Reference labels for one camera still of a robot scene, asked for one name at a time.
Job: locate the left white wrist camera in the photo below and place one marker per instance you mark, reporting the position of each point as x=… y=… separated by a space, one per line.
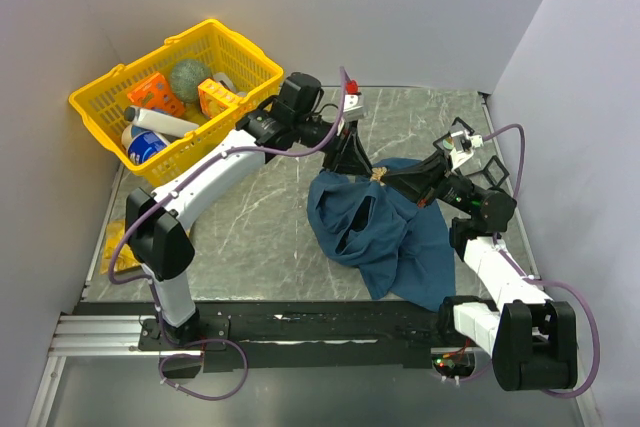
x=354 y=105

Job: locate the round pale green brooch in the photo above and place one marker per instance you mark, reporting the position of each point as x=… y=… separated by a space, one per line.
x=446 y=145

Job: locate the blue white container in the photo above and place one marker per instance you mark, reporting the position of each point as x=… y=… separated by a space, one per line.
x=140 y=144

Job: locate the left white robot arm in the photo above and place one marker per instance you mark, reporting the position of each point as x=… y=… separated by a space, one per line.
x=157 y=223

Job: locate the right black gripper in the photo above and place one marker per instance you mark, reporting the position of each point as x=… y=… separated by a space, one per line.
x=415 y=182

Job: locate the dark blue t-shirt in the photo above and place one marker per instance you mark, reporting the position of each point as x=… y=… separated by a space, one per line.
x=396 y=246

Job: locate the green round melon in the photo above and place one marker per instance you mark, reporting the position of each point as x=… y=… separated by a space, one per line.
x=185 y=77

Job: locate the white tube bottle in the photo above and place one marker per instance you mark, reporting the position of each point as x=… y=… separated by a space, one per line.
x=158 y=121

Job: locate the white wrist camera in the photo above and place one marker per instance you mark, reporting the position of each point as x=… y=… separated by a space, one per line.
x=354 y=105
x=457 y=159

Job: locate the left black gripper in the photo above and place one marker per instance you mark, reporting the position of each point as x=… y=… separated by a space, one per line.
x=350 y=156

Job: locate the aluminium extrusion rail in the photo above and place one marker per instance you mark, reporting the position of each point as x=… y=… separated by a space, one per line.
x=98 y=336

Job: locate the orange yellow snack box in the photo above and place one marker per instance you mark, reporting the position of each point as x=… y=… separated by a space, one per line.
x=217 y=96

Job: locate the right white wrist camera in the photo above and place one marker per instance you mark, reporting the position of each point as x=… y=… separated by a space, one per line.
x=457 y=159

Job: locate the yellow plastic shopping basket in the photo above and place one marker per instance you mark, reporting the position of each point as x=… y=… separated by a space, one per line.
x=102 y=102

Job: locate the black square frame marker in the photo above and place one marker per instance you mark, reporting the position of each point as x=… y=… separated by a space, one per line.
x=459 y=135

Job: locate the gold flower brooch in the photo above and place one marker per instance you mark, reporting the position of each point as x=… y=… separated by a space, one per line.
x=378 y=174

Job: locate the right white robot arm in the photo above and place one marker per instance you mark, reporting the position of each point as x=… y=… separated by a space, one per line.
x=530 y=337

